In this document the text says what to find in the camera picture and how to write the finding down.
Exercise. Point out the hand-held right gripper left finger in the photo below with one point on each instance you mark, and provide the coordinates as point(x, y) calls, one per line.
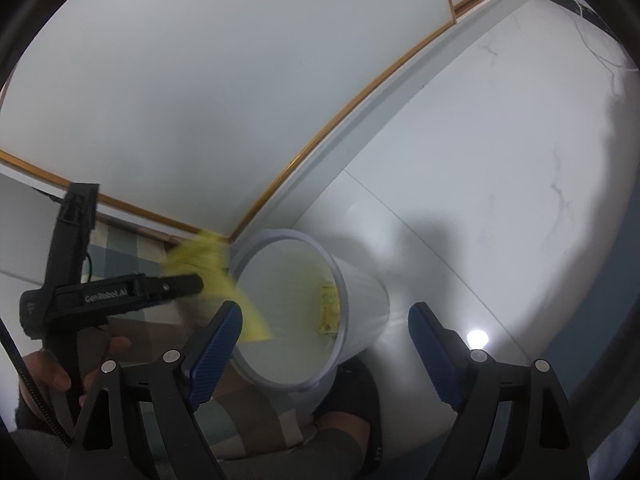
point(216, 355)

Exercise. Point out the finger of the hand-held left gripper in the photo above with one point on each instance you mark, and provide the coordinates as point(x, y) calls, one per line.
point(170, 287)

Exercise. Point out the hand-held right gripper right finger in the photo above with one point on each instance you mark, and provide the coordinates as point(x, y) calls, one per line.
point(434, 355)

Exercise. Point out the yellow snack wrapper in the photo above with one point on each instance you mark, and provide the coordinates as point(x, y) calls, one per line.
point(328, 310)
point(215, 265)

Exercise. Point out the white plastic bin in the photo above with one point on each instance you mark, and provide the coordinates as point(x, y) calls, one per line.
point(280, 345)

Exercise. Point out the person's left forearm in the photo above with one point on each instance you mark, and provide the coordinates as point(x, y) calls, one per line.
point(35, 455)

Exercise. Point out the person's left hand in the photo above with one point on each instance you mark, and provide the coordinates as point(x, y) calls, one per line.
point(50, 370)

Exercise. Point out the checked tablecloth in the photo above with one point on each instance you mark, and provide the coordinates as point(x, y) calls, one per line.
point(125, 260)

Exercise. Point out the black slipper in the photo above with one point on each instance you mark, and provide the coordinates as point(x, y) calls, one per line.
point(357, 385)

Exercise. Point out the person's bare foot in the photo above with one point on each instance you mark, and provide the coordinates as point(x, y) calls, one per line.
point(342, 430)

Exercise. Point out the white wood-trimmed cabinet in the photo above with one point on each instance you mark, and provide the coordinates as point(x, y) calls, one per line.
point(200, 85)

